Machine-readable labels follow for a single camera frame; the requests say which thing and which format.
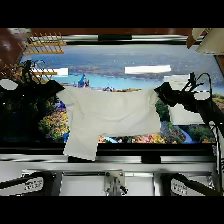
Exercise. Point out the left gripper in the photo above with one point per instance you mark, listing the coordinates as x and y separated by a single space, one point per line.
53 87

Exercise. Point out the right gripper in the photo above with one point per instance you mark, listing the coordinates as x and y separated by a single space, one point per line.
166 93

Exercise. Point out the white T-shirt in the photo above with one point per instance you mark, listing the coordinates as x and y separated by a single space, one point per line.
110 113

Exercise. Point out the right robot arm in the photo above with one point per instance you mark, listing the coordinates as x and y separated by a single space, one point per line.
203 108

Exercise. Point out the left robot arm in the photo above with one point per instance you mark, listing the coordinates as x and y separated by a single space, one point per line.
20 96

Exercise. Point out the cream garment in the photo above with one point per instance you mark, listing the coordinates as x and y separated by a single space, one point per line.
210 41

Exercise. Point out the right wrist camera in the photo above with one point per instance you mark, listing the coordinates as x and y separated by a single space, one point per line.
190 82

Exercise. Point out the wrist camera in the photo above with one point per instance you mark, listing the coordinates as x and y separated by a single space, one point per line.
190 82
28 68

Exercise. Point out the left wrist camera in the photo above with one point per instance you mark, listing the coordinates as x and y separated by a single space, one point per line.
28 68

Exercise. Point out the silver frame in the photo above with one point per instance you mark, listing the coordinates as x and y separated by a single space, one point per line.
113 166

